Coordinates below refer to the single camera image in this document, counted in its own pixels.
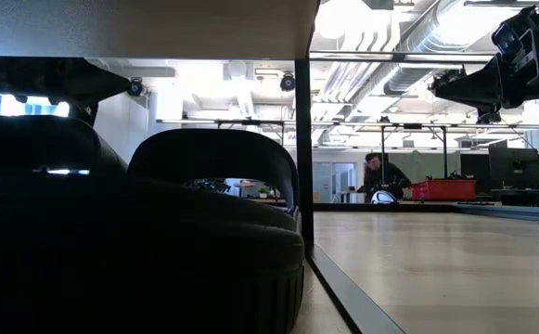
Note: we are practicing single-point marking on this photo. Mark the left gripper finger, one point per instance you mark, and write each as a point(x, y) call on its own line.
point(97, 83)

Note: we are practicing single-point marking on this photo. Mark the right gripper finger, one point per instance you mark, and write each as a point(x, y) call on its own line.
point(473, 88)

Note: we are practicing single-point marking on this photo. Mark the black rubber slide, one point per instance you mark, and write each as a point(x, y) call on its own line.
point(213, 153)
point(42, 144)

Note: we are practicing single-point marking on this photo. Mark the large bright window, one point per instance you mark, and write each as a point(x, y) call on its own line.
point(0, 106)

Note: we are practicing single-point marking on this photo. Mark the black round speaker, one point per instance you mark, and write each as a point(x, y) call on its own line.
point(287, 82)
point(134, 87)

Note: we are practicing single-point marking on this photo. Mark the small black monitor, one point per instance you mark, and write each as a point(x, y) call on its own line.
point(475, 169)

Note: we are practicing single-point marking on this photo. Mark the large black monitor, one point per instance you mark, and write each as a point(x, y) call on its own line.
point(517, 169)

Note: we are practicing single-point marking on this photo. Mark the red plastic crate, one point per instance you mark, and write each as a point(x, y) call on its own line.
point(443, 190)

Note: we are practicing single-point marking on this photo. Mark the background metal gantry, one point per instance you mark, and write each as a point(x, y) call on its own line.
point(366, 124)

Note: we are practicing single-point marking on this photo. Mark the person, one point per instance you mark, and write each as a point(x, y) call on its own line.
point(385, 178)

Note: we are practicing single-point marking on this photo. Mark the white rounded helmet object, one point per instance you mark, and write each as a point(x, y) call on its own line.
point(382, 197)

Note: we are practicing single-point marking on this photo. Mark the ceiling camera rig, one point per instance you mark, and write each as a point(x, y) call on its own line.
point(447, 73)
point(488, 117)

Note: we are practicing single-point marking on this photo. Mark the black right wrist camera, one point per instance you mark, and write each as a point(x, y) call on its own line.
point(508, 39)

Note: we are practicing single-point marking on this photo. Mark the silver ceiling duct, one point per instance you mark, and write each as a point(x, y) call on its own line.
point(408, 79)

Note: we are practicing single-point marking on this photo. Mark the wooden shelf with black frame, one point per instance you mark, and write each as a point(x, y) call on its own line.
point(134, 28)

